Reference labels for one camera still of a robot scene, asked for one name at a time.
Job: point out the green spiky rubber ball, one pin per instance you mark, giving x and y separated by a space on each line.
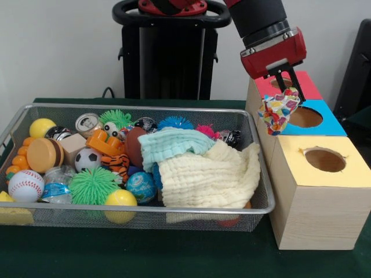
92 185

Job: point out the cream waffle cloth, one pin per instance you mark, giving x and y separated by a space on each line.
208 179

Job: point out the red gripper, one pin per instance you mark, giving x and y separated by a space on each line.
272 56

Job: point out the brown toy football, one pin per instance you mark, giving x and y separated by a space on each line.
133 146

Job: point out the dark green table cloth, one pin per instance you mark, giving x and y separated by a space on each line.
145 255

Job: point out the wooden box with three holes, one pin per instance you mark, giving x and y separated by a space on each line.
319 217

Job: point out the round wooden burger toy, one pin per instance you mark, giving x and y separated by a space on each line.
43 155

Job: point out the green cloth side table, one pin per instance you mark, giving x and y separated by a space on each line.
363 114

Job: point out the black chair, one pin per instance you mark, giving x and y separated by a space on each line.
356 72

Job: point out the blue globe ball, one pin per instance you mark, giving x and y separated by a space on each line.
140 186

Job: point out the colourful patterned cloth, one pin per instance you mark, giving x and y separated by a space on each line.
276 113

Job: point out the white baseball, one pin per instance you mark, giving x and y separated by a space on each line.
26 185

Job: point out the small soccer ball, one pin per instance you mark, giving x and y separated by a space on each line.
88 159

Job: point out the yellow ball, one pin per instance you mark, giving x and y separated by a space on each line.
120 198

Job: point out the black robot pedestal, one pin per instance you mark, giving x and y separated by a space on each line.
171 63

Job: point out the plain wooden cube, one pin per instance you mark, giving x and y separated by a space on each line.
72 144

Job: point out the light blue waffle cloth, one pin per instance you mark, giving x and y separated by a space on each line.
171 142

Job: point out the silver mesh bin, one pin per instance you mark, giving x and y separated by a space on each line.
72 220

